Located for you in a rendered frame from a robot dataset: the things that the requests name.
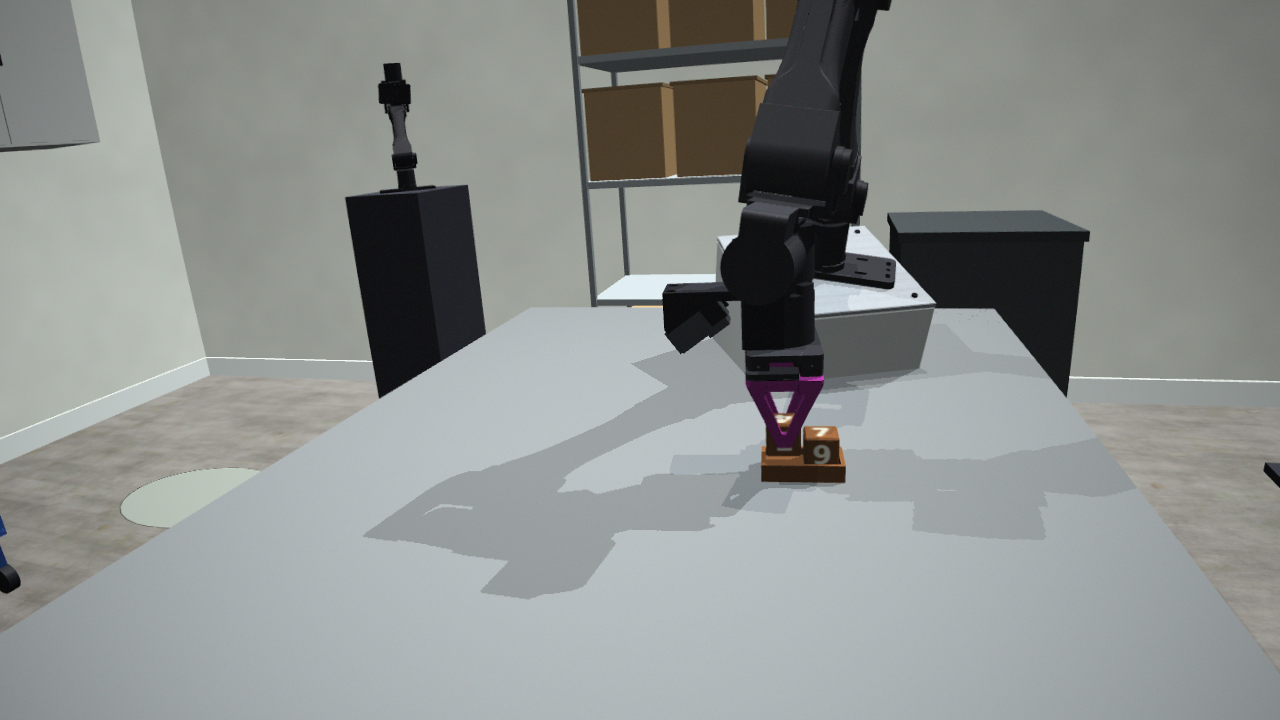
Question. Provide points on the brown wooden cube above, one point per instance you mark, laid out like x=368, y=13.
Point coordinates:
x=821, y=445
x=784, y=420

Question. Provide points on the brown wooden tray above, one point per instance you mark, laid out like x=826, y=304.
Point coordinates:
x=793, y=469

